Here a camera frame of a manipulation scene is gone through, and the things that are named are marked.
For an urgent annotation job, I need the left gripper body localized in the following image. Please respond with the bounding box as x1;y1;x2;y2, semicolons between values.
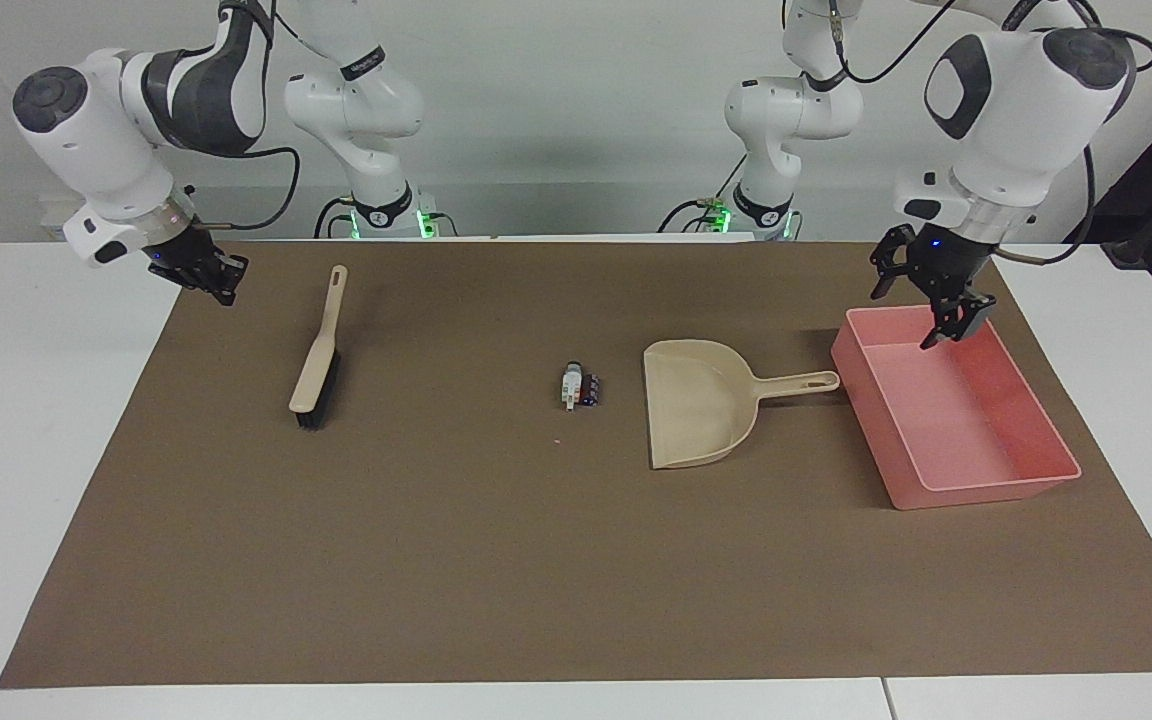
909;227;999;298

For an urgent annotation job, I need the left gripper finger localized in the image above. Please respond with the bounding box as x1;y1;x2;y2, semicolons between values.
870;224;918;301
920;284;998;351

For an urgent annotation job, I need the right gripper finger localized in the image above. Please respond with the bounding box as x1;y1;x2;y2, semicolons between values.
180;268;238;307
204;243;250;282

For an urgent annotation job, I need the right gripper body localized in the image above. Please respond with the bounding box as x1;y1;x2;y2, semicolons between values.
148;224;223;288

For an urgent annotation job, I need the pink plastic bin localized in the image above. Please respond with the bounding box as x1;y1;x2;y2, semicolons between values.
829;306;1084;512

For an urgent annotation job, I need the beige brush with black bristles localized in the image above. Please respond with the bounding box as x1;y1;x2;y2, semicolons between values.
288;264;350;432

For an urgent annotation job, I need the beige plastic dustpan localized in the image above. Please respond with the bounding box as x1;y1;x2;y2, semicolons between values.
642;339;842;471

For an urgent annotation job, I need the black cable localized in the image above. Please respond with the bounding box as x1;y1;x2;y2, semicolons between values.
181;146;302;233
826;0;969;87
312;196;359;240
657;150;749;235
994;24;1152;268

